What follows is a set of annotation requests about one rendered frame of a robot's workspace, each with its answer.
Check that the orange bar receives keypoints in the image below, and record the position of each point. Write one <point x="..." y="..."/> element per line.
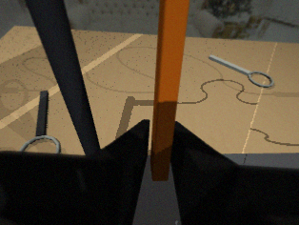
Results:
<point x="172" y="25"/>

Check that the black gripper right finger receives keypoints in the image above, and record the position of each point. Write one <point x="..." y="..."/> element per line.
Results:
<point x="213" y="190"/>

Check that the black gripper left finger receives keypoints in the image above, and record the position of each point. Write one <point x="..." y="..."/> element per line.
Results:
<point x="106" y="182"/>

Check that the grey loop with straight handle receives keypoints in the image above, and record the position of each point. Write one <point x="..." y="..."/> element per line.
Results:
<point x="241" y="70"/>

